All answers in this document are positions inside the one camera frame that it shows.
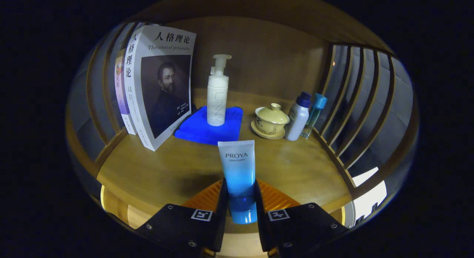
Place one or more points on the yellow lidded teacup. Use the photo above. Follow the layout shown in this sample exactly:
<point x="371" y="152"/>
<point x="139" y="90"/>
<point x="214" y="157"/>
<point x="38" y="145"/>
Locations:
<point x="270" y="121"/>

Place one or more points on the purple book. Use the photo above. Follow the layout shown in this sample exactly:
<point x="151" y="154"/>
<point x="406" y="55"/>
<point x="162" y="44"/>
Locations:
<point x="121" y="91"/>

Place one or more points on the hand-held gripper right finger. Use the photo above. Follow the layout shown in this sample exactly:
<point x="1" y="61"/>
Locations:
<point x="261" y="213"/>

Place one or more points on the blue folded cloth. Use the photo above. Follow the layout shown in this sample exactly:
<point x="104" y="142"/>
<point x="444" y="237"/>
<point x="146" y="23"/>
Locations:
<point x="196" y="128"/>

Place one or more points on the white portrait book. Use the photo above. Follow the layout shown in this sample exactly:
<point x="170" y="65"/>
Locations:
<point x="166" y="95"/>

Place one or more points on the white bottle blue cap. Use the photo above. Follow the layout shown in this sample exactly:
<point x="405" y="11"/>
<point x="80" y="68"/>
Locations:
<point x="296" y="119"/>

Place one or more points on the white pump bottle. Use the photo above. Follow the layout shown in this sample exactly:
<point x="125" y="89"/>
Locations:
<point x="217" y="99"/>

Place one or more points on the clear bottle teal cap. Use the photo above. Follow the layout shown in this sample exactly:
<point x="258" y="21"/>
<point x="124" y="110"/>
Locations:
<point x="314" y="113"/>

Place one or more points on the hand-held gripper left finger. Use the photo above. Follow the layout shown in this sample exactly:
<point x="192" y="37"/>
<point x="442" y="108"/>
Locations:
<point x="223" y="206"/>

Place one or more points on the wooden cabinet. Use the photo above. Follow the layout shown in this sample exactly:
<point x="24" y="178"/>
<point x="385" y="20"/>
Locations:
<point x="266" y="47"/>

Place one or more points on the wooden countertop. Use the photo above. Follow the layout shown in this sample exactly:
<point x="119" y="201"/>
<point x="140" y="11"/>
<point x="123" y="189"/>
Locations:
<point x="177" y="169"/>

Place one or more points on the blue cosmetic tube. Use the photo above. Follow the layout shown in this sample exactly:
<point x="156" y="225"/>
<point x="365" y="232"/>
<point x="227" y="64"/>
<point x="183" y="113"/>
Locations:
<point x="239" y="169"/>

